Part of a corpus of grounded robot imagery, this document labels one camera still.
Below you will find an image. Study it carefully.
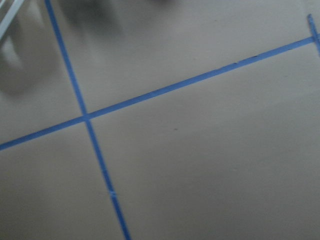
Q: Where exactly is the white wire rack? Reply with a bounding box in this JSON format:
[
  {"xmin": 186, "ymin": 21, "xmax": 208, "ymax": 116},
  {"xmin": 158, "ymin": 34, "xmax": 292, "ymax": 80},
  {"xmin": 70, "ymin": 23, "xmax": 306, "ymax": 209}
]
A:
[{"xmin": 0, "ymin": 0, "xmax": 25, "ymax": 40}]

